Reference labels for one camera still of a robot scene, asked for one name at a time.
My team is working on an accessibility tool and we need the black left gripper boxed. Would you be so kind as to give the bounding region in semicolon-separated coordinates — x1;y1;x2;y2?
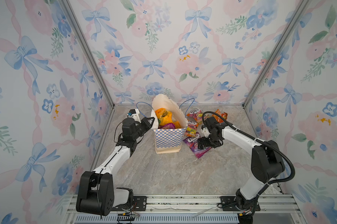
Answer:
132;117;155;142

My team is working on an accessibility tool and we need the purple fruit candy pack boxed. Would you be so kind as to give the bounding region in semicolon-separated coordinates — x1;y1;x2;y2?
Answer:
183;133;211;159

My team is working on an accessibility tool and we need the orange fruit candy pack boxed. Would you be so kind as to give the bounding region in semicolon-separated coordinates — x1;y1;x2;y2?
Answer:
185;120;199;137

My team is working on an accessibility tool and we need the yellow mango gummy bag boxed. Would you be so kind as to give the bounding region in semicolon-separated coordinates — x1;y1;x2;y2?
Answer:
155;108;173;127
173;121;182;129

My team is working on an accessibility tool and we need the pink fruit candy pack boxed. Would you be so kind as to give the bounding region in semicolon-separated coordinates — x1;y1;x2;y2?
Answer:
186;109;203;124

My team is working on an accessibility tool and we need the orange snack packet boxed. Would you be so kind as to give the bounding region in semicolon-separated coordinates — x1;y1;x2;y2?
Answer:
213;109;228;123

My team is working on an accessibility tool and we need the purple grape gummy bag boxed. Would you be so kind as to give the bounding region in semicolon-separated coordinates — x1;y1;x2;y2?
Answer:
159;123;176;129

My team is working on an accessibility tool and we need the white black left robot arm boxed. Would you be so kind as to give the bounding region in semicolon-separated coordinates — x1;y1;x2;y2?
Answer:
76;117;156;216

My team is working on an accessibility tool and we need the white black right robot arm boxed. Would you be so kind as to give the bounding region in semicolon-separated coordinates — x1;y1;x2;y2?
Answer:
198;117;286;211

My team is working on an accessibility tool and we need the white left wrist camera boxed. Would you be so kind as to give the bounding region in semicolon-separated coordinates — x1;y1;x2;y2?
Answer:
127;109;140;122

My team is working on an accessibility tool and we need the metal base rail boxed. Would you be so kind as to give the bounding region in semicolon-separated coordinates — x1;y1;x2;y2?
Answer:
62;195;306;224

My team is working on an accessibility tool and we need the aluminium corner post left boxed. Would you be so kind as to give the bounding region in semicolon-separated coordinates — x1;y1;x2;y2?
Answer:
59;0;114;109

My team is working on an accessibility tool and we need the aluminium corner post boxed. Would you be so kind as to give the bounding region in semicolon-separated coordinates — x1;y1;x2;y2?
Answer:
242;0;310;109
59;0;114;109

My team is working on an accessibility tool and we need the aluminium corner post right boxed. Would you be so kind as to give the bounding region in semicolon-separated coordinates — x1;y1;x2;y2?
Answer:
242;0;310;109

